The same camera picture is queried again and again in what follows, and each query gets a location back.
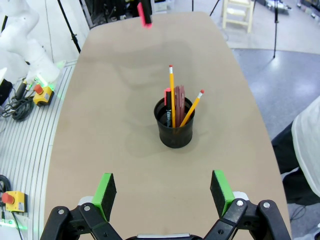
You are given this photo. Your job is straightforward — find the reddish brown pen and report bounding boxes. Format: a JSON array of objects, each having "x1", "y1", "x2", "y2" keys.
[
  {"x1": 179, "y1": 85, "x2": 186, "y2": 121},
  {"x1": 174, "y1": 85, "x2": 181, "y2": 128}
]

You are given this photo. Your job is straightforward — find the yellow emergency stop box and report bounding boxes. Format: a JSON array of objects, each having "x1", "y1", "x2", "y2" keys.
[
  {"x1": 33, "y1": 84, "x2": 55, "y2": 107},
  {"x1": 1, "y1": 191, "x2": 28, "y2": 213}
]

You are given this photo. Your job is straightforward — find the black cable bundle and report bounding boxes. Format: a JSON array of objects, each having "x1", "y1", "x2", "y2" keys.
[{"x1": 1, "y1": 96, "x2": 35, "y2": 121}]

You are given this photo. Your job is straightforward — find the person in white printed T-shirt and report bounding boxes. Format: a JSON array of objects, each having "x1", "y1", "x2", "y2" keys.
[{"x1": 271, "y1": 96, "x2": 320, "y2": 208}]

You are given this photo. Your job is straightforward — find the black marker with pink cap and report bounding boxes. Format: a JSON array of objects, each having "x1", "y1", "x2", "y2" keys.
[{"x1": 163, "y1": 88, "x2": 173, "y2": 127}]

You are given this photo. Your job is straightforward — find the black mesh pen holder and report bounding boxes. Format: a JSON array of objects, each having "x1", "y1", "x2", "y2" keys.
[{"x1": 153, "y1": 96, "x2": 196, "y2": 149}]

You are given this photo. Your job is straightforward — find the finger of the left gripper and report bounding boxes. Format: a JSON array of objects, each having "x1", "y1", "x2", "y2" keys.
[{"x1": 136, "y1": 0, "x2": 153, "y2": 29}]

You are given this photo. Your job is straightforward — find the metal equipment rack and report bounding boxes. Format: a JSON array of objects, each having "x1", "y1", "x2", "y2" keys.
[{"x1": 79, "y1": 0, "x2": 141, "y2": 27}]

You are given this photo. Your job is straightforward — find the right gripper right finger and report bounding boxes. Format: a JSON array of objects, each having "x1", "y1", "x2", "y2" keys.
[{"x1": 203, "y1": 169, "x2": 292, "y2": 240}]

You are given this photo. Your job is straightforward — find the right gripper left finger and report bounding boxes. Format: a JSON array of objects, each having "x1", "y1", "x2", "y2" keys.
[{"x1": 39, "y1": 172, "x2": 123, "y2": 240}]

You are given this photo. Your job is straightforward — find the black coiled cable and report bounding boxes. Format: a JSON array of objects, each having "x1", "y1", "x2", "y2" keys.
[{"x1": 0, "y1": 174, "x2": 12, "y2": 201}]

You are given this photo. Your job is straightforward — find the light wooden stool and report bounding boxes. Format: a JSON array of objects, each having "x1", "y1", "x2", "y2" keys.
[{"x1": 221, "y1": 0, "x2": 255, "y2": 34}]

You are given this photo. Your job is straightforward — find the black cable connector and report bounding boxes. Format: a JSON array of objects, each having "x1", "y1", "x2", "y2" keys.
[{"x1": 15, "y1": 79, "x2": 29, "y2": 100}]

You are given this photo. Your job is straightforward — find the yellow pencil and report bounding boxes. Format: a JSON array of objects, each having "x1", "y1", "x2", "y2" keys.
[
  {"x1": 168, "y1": 64, "x2": 177, "y2": 128},
  {"x1": 179, "y1": 89, "x2": 205, "y2": 128}
]

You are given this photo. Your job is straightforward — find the black tripod stand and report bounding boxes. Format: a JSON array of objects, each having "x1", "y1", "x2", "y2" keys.
[
  {"x1": 273, "y1": 0, "x2": 280, "y2": 59},
  {"x1": 56, "y1": 0, "x2": 82, "y2": 54},
  {"x1": 191, "y1": 0, "x2": 221, "y2": 16}
]

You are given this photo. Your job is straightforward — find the slatted aluminium platform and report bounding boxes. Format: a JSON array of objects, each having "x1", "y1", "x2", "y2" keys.
[{"x1": 0, "y1": 59, "x2": 76, "y2": 240}]

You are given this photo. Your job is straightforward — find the black box device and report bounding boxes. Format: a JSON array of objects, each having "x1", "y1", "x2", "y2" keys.
[{"x1": 0, "y1": 79, "x2": 14, "y2": 106}]

